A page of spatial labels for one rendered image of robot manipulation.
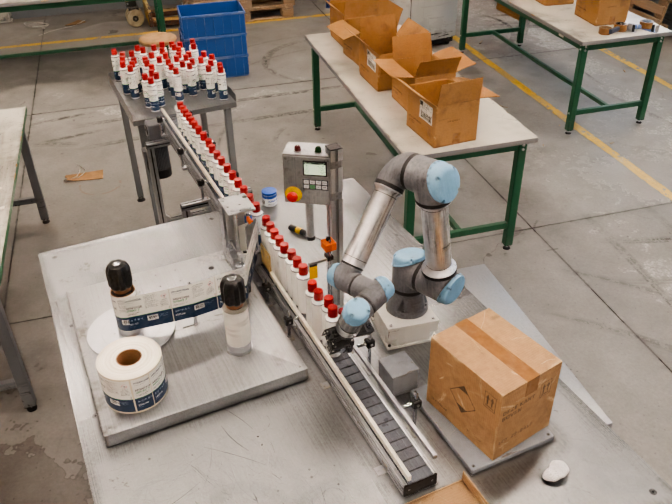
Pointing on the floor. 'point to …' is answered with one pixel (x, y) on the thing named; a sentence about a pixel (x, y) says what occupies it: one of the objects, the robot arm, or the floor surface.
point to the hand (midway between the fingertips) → (340, 347)
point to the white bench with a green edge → (11, 140)
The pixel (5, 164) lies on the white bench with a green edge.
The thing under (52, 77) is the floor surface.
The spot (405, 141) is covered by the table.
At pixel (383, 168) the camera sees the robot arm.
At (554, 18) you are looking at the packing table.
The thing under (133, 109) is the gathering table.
